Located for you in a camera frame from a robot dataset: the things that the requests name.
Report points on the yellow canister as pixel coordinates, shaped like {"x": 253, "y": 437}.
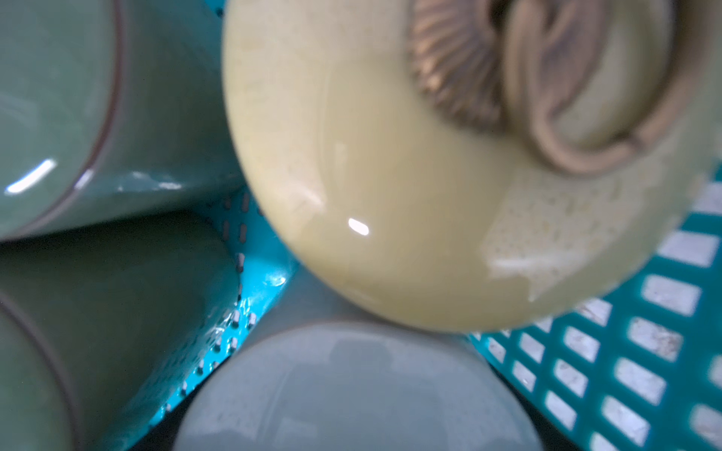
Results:
{"x": 468, "y": 166}

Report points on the blue-grey canister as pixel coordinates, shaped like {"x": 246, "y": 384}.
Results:
{"x": 317, "y": 373}

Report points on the green canister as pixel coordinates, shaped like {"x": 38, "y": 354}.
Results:
{"x": 109, "y": 110}
{"x": 100, "y": 326}

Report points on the teal plastic mesh basket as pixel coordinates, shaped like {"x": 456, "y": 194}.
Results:
{"x": 636, "y": 368}

